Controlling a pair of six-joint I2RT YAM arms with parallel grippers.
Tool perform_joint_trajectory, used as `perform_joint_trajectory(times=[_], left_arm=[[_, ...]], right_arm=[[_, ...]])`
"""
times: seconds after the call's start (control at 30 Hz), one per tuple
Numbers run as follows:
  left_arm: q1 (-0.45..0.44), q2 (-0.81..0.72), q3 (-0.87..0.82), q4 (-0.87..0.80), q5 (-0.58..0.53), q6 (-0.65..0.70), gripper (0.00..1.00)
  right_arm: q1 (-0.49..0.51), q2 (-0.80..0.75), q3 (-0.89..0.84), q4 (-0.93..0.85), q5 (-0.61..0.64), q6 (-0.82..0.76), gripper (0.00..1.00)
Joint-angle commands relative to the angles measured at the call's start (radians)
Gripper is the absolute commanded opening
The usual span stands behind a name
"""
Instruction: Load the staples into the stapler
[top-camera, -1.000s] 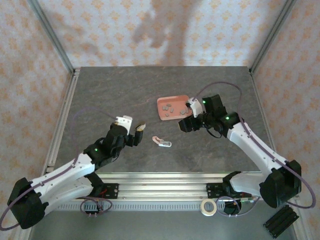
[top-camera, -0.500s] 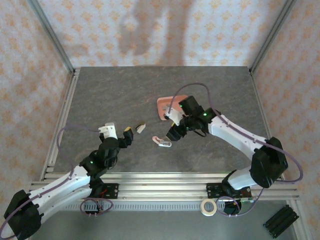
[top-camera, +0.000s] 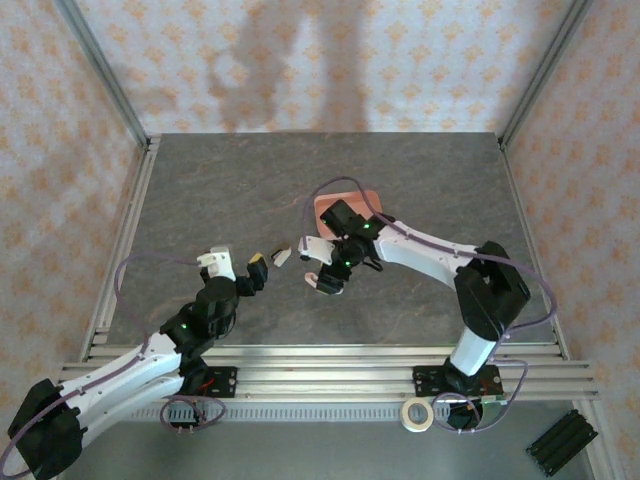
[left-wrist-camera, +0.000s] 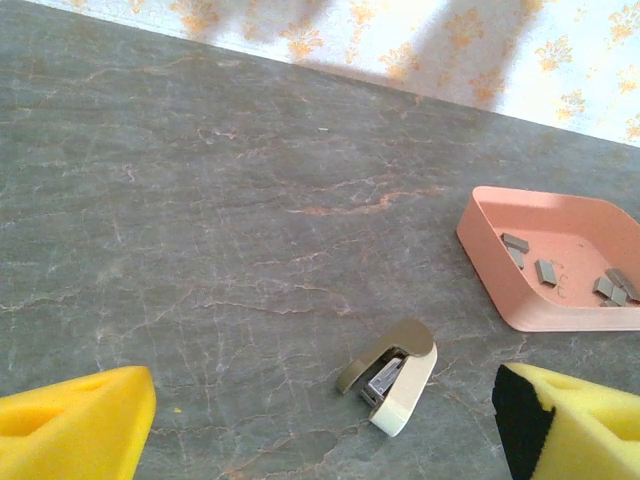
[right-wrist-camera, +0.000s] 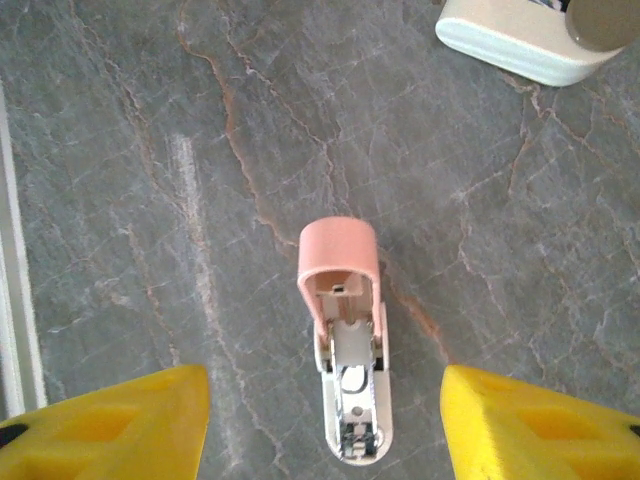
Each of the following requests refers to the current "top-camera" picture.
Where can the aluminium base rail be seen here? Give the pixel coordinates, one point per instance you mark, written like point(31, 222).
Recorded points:
point(320, 372)

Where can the small green circuit board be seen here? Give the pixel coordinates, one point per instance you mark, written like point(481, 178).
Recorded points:
point(492, 402)

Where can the white tape roll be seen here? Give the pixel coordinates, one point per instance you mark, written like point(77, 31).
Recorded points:
point(405, 417)

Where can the pink plastic tray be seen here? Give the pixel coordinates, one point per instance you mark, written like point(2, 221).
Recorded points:
point(324, 206)

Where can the tan mini stapler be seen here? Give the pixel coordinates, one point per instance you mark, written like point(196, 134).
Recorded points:
point(282, 256)

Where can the pink white mini stapler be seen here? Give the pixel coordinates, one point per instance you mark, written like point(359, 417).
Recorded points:
point(308, 280)

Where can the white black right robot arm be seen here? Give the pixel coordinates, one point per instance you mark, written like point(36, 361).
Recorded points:
point(425, 255)

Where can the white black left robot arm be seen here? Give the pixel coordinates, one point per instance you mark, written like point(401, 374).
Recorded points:
point(125, 370)

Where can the aluminium frame post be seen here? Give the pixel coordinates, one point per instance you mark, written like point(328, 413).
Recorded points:
point(102, 70)
point(545, 70)

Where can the aluminium side rail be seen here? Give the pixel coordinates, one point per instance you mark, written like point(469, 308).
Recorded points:
point(136, 200)
point(520, 200)

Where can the short black extrusion piece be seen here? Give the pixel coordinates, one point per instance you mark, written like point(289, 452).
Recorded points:
point(562, 442)

